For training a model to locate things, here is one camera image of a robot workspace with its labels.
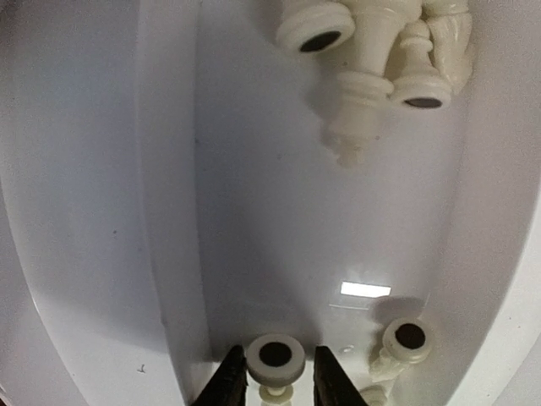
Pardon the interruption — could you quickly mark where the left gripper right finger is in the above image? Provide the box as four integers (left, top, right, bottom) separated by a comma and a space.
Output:
314, 346, 367, 406

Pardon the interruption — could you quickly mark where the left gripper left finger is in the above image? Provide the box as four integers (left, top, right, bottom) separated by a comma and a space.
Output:
194, 345, 248, 406

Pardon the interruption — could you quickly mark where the white chess piece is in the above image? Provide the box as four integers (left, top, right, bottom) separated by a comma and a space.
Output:
245, 334, 306, 405

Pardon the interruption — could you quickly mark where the white plastic compartment tray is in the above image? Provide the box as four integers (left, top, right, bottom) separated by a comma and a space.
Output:
1, 1, 540, 405

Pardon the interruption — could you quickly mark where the white piece in tray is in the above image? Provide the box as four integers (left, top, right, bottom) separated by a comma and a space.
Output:
359, 317, 434, 405

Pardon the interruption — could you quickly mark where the white king piece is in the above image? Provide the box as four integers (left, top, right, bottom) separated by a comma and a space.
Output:
327, 1, 403, 168

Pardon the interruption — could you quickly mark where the white pawn dark base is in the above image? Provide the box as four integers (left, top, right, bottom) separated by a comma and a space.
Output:
389, 19, 451, 110

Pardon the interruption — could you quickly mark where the white piece dark base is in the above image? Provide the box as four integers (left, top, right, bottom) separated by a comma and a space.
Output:
276, 1, 355, 54

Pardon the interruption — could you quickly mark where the white knight piece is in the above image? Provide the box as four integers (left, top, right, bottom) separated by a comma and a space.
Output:
423, 0, 474, 95

